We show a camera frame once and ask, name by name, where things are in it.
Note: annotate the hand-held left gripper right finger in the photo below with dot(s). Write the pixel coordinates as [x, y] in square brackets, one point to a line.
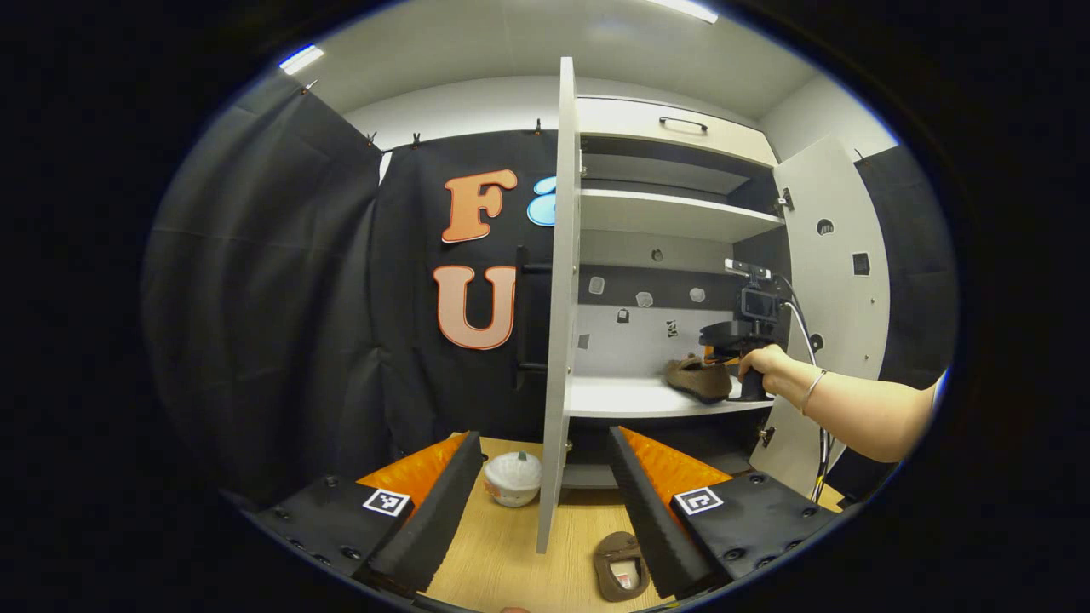
[647, 511]

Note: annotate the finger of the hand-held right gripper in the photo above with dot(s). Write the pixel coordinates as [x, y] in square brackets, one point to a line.
[722, 360]

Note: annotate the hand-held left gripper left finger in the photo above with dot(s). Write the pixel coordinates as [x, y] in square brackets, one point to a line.
[434, 511]

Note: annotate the brown shoe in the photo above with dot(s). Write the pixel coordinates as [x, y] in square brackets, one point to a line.
[700, 381]
[615, 553]

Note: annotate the white shoe cabinet door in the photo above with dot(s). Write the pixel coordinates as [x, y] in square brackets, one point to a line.
[839, 315]
[562, 255]

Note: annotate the white shoe cabinet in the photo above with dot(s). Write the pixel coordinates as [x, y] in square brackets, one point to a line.
[639, 349]

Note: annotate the white cabinet shelf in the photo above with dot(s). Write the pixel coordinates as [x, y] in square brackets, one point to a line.
[664, 213]
[630, 396]

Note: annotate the white cabinet drawer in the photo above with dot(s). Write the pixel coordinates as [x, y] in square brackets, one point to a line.
[622, 119]

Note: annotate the white round lidded bowl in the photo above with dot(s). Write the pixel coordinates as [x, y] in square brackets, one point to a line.
[513, 477]

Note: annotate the black backdrop cloth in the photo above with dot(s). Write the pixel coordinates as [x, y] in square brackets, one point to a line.
[911, 272]
[281, 298]

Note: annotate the ceiling light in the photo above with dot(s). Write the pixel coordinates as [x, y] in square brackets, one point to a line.
[301, 59]

